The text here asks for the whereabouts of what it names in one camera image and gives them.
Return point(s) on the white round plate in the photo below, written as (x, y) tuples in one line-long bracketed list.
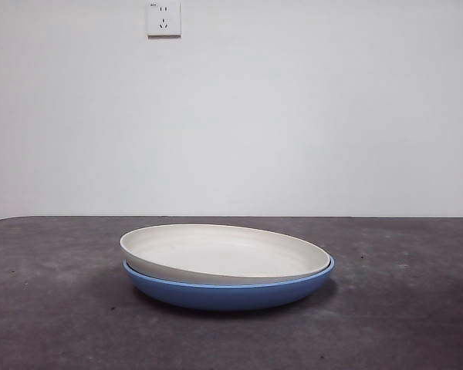
[(216, 250)]

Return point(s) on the white wall socket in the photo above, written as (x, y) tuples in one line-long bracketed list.
[(163, 19)]

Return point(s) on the blue round plate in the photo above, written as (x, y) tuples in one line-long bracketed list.
[(224, 297)]

